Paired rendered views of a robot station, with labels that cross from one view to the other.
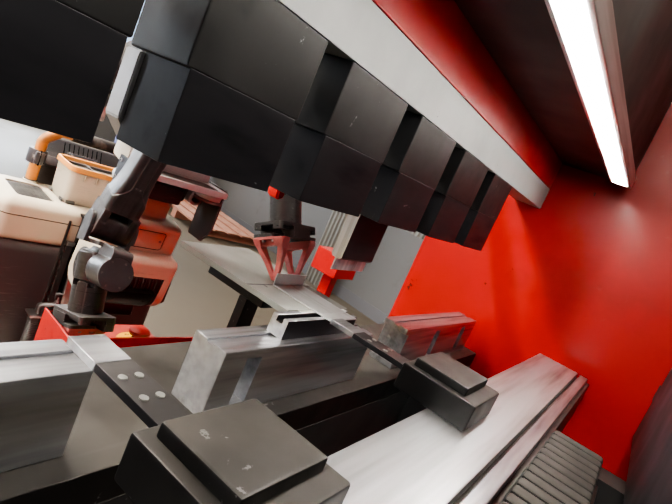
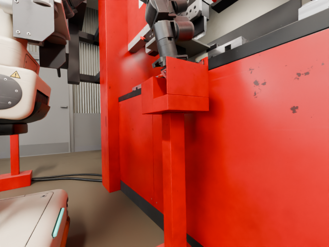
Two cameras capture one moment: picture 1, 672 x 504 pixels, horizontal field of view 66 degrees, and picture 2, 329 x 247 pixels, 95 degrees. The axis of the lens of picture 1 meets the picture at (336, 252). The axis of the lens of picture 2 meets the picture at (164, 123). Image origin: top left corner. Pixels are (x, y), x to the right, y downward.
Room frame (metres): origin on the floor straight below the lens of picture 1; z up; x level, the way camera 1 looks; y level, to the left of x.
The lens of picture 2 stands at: (0.68, 0.81, 0.62)
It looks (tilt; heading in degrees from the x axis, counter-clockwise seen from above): 0 degrees down; 293
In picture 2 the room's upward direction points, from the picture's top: 1 degrees counter-clockwise
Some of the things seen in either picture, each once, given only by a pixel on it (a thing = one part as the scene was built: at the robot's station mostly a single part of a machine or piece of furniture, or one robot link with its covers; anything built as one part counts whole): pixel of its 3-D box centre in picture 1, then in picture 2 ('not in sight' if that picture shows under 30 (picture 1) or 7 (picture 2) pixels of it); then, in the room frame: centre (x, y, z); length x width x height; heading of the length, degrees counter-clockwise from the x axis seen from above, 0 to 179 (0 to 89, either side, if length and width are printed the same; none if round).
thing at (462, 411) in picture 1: (405, 357); not in sight; (0.74, -0.16, 1.01); 0.26 x 0.12 x 0.05; 60
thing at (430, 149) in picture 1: (397, 170); (193, 9); (0.85, -0.04, 1.26); 0.15 x 0.09 x 0.17; 150
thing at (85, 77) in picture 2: not in sight; (93, 75); (2.08, -0.45, 1.18); 0.40 x 0.24 x 0.07; 150
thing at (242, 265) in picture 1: (264, 277); (177, 47); (0.90, 0.10, 1.00); 0.26 x 0.18 x 0.01; 60
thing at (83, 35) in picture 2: not in sight; (92, 32); (2.08, -0.45, 1.67); 0.40 x 0.24 x 0.07; 150
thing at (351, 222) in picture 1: (358, 243); (198, 30); (0.83, -0.03, 1.13); 0.10 x 0.02 x 0.10; 150
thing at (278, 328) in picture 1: (315, 322); (201, 54); (0.80, -0.02, 0.99); 0.20 x 0.03 x 0.03; 150
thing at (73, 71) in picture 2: not in sight; (70, 37); (2.16, -0.25, 1.52); 0.51 x 0.25 x 0.85; 146
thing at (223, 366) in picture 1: (289, 358); (206, 64); (0.78, 0.00, 0.92); 0.39 x 0.06 x 0.10; 150
